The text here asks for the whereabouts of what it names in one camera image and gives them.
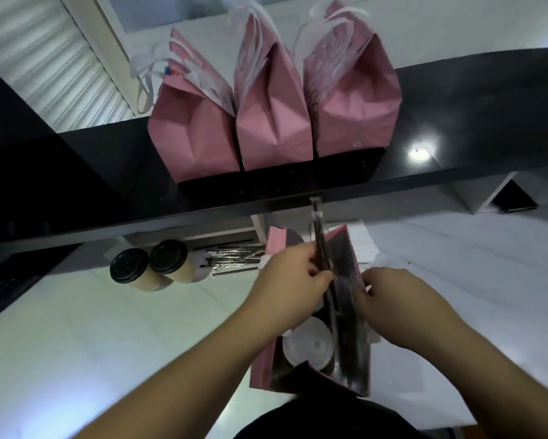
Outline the person's left hand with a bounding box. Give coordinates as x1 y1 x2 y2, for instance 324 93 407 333
242 241 335 337

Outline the person's right hand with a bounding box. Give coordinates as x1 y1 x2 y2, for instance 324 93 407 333
354 268 467 352

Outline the white-lid paper cup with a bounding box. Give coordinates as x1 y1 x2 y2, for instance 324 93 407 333
282 317 335 367

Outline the pink paper bag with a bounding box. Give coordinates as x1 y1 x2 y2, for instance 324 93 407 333
248 223 380 398
293 0 403 159
227 0 315 172
129 27 242 184

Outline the cluster of lidded paper cups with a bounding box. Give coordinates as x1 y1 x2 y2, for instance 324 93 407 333
109 240 213 293

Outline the person's left forearm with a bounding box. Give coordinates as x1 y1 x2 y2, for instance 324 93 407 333
72 310 284 439

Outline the person's right forearm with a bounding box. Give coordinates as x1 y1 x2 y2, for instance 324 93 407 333
420 324 548 439

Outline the person's black shirt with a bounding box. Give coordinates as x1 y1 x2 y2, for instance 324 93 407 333
232 395 432 439

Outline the black glossy counter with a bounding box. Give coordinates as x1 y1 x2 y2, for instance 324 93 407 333
0 48 548 250

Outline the stack of white napkins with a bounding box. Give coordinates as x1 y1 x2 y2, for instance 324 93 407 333
310 219 380 266

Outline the black phone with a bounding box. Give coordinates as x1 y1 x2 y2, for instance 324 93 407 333
491 179 539 213

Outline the black low shelf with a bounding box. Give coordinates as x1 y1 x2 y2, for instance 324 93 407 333
0 244 81 327

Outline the tall black glossy cabinet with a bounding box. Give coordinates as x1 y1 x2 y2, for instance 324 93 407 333
0 59 119 245

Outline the white framed glass partition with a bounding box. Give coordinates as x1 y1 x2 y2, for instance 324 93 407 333
95 0 302 32

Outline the white roller shutter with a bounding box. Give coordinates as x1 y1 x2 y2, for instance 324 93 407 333
0 0 135 133

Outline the white triangular support bracket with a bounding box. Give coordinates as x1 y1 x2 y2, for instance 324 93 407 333
447 171 517 215

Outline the cream shutter side frame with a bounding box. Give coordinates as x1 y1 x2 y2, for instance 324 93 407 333
59 0 151 117

